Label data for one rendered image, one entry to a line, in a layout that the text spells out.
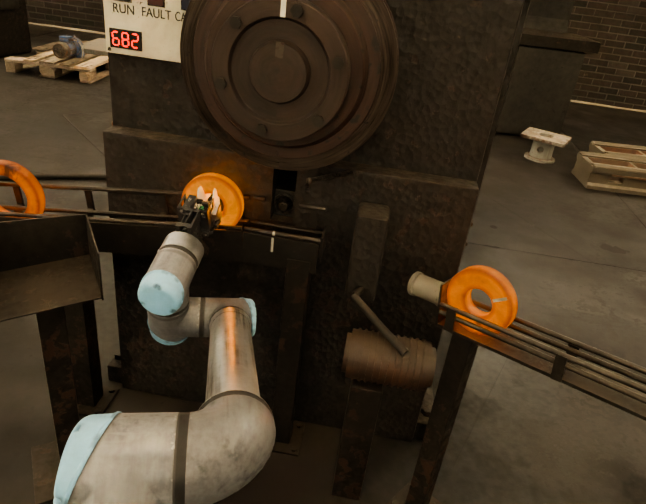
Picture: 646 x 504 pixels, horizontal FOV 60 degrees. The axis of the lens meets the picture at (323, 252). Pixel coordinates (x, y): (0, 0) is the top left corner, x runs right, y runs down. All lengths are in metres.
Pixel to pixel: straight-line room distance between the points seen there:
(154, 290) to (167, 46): 0.61
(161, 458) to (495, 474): 1.34
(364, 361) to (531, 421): 0.92
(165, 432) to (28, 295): 0.74
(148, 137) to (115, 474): 0.97
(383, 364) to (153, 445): 0.75
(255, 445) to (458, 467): 1.19
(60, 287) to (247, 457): 0.78
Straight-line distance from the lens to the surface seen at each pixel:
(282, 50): 1.15
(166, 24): 1.46
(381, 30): 1.22
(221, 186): 1.40
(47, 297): 1.38
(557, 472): 2.00
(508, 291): 1.23
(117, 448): 0.73
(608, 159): 4.83
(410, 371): 1.37
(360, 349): 1.36
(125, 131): 1.55
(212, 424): 0.74
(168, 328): 1.26
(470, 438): 1.98
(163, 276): 1.16
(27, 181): 1.62
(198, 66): 1.29
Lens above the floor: 1.35
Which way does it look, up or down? 29 degrees down
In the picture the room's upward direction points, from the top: 7 degrees clockwise
